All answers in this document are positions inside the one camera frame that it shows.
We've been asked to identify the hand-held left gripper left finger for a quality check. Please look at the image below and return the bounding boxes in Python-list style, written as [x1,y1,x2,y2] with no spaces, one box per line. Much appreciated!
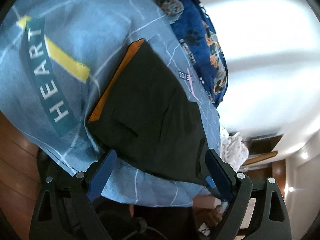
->
[29,149,117,240]

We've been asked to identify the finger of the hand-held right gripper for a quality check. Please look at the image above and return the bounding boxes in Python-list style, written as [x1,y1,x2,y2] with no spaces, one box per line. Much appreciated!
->
[205,176,217,190]

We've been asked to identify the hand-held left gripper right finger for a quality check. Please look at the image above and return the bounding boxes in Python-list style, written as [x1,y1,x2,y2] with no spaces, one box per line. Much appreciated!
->
[205,149,292,240]

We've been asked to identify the black pants with orange lining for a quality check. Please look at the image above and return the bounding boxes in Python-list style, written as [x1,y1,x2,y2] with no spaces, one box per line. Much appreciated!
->
[87,39,213,187]

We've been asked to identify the person's right hand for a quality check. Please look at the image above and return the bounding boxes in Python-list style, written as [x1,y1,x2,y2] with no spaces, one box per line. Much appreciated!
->
[194,194,224,233]

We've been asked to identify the white dotted cloth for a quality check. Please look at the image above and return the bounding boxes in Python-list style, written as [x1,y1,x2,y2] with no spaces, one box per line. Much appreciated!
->
[219,127,249,172]

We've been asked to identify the brown wooden cabinet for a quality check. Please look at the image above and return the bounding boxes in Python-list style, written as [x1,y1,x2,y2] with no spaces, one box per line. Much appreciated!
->
[241,134,285,167]

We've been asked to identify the blue checked bed sheet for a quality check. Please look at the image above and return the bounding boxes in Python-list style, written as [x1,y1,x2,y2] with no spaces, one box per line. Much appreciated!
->
[0,0,222,208]

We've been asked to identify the navy dog print blanket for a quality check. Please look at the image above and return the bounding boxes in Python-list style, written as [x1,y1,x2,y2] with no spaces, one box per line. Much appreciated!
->
[142,0,229,108]

